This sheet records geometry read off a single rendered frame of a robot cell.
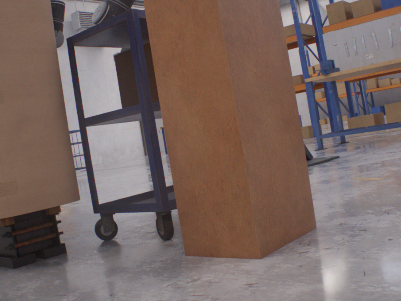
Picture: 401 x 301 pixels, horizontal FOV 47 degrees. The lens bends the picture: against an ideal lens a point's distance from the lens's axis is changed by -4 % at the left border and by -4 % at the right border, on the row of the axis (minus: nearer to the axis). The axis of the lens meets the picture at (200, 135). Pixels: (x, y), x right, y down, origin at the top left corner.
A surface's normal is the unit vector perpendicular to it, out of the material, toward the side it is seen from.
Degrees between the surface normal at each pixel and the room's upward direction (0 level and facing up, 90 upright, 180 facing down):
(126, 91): 90
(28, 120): 90
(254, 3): 90
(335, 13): 90
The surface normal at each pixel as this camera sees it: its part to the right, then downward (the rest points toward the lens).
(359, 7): -0.66, 0.11
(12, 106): 0.76, -0.13
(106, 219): 0.33, -0.06
